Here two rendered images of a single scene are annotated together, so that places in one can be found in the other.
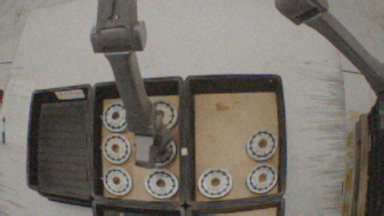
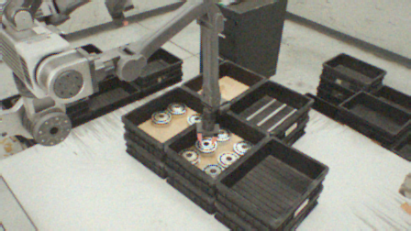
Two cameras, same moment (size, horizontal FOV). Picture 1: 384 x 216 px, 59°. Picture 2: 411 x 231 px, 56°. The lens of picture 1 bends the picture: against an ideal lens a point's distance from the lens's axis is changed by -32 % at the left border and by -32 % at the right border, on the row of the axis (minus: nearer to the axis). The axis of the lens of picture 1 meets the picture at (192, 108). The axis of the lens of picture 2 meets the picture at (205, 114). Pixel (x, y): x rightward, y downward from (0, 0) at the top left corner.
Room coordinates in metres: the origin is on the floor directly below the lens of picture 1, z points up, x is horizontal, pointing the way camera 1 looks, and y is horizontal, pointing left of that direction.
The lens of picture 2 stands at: (1.64, 0.83, 2.06)
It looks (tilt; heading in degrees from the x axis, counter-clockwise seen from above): 37 degrees down; 212
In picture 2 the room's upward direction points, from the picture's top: 2 degrees clockwise
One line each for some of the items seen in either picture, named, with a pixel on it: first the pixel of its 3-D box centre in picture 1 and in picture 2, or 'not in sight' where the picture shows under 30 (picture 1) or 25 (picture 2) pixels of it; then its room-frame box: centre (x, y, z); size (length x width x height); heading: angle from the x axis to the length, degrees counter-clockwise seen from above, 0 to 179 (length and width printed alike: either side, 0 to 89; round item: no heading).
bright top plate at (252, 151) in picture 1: (262, 144); (161, 117); (0.42, -0.19, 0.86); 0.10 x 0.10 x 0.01
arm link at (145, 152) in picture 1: (145, 142); (216, 104); (0.42, 0.13, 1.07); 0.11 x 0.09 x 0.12; 165
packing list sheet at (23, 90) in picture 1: (14, 110); not in sight; (0.81, 0.83, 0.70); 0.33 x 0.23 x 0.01; 165
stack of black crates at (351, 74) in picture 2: not in sight; (347, 92); (-1.21, 0.40, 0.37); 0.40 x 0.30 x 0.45; 75
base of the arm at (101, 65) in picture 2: not in sight; (96, 67); (0.93, -0.01, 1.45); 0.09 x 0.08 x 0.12; 75
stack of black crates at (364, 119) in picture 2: not in sight; (367, 137); (-0.72, 0.69, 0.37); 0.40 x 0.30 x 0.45; 75
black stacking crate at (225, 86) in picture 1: (238, 146); (172, 122); (0.43, -0.11, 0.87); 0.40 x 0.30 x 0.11; 171
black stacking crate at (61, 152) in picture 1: (60, 145); (272, 184); (0.53, 0.48, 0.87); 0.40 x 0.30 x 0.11; 171
